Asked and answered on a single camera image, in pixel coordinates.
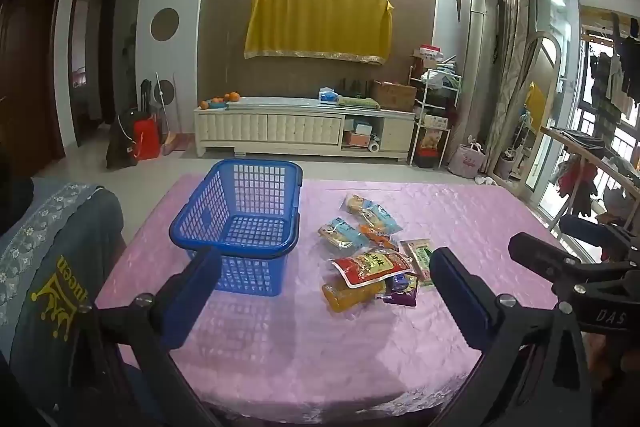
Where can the plate of oranges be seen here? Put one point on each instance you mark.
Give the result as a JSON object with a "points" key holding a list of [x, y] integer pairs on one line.
{"points": [[220, 101]]}

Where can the pink broom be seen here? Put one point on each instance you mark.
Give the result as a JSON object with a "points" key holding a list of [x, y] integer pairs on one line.
{"points": [[172, 142]]}

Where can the red bag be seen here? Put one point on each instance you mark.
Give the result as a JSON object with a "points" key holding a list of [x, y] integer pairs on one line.
{"points": [[146, 139]]}

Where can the green white cracker packet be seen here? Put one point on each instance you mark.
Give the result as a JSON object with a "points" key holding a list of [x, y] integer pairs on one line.
{"points": [[419, 257]]}

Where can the black bag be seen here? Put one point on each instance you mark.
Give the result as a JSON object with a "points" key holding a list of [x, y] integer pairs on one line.
{"points": [[120, 142]]}

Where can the pink bag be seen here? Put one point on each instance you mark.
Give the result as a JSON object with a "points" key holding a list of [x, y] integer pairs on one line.
{"points": [[465, 161]]}

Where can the standing arched mirror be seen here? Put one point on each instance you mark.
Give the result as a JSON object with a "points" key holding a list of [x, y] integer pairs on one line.
{"points": [[542, 57]]}

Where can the purple snack packet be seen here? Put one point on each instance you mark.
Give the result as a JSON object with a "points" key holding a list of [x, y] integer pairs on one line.
{"points": [[402, 291]]}

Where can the white slippers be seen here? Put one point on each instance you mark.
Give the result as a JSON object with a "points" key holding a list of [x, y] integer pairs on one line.
{"points": [[484, 180]]}

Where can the white paper roll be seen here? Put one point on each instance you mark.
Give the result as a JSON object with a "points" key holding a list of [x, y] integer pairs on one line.
{"points": [[373, 148]]}

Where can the grey lace sofa cover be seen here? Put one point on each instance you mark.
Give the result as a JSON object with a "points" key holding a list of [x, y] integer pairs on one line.
{"points": [[30, 237]]}

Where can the small orange snack packet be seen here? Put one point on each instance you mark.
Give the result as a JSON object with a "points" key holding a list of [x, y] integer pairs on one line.
{"points": [[377, 238]]}

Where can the blue plastic basket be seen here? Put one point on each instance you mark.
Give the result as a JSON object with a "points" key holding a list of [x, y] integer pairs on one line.
{"points": [[240, 227]]}

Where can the red white box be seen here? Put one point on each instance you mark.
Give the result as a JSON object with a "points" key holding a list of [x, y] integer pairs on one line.
{"points": [[431, 53]]}

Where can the hanging clothes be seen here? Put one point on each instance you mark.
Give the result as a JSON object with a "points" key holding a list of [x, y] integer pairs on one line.
{"points": [[612, 72]]}

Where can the silver standing air conditioner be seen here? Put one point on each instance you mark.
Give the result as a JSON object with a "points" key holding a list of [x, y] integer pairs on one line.
{"points": [[475, 67]]}

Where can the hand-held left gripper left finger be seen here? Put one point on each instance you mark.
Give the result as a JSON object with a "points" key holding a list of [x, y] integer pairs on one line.
{"points": [[192, 294]]}

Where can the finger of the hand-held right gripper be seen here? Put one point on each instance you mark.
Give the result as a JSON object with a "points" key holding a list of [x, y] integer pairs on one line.
{"points": [[585, 229], [545, 259]]}

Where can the orange box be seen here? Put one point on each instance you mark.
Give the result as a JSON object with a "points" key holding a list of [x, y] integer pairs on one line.
{"points": [[356, 138]]}

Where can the white tv cabinet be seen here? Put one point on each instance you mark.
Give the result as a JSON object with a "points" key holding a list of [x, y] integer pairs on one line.
{"points": [[300, 127]]}

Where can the grey cloth yellow crown print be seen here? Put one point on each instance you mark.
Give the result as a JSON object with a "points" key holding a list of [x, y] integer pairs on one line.
{"points": [[75, 267]]}

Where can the patterned curtain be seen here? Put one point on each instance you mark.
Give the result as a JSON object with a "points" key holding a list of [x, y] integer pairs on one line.
{"points": [[510, 57]]}

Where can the green folded towel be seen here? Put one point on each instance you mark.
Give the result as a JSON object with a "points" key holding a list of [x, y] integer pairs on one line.
{"points": [[359, 102]]}

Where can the orange jelly packet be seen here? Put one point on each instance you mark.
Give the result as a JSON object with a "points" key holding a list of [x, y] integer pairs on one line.
{"points": [[350, 298]]}

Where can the plain round wall plate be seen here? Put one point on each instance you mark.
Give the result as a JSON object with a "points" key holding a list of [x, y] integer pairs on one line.
{"points": [[165, 24]]}

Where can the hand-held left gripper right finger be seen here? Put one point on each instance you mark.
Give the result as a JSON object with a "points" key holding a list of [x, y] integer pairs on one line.
{"points": [[460, 302]]}

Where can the wooden clothes drying rack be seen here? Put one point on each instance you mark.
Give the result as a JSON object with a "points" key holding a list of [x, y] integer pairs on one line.
{"points": [[590, 162]]}

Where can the sliding glass door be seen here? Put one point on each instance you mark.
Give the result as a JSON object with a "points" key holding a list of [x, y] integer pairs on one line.
{"points": [[555, 82]]}

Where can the brown cardboard box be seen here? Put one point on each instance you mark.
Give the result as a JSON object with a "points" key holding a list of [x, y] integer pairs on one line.
{"points": [[393, 96]]}

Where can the brown wooden door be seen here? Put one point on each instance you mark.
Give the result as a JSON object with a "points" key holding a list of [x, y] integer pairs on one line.
{"points": [[25, 77]]}

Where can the pink tablecloth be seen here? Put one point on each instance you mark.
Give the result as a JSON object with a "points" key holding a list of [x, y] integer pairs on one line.
{"points": [[300, 347]]}

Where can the yellow cloth cover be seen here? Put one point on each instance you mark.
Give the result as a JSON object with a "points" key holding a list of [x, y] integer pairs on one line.
{"points": [[317, 22]]}

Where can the white shelf rack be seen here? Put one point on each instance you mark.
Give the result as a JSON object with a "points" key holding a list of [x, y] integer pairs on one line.
{"points": [[432, 117]]}

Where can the grey pole with disc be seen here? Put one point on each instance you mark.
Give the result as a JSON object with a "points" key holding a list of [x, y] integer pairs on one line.
{"points": [[165, 94]]}

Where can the blue tissue box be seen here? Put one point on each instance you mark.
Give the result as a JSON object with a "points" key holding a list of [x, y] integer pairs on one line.
{"points": [[328, 95]]}

